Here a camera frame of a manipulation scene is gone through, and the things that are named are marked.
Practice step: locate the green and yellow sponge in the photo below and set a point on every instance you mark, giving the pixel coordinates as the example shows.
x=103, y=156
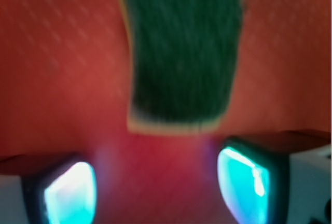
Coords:
x=183, y=60

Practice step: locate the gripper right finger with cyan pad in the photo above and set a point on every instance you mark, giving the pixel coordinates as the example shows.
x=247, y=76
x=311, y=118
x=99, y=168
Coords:
x=282, y=177

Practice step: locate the red plastic tray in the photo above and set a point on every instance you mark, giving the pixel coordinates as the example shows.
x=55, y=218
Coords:
x=65, y=79

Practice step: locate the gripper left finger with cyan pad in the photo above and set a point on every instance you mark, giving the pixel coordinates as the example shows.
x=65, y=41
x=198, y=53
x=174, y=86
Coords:
x=48, y=188

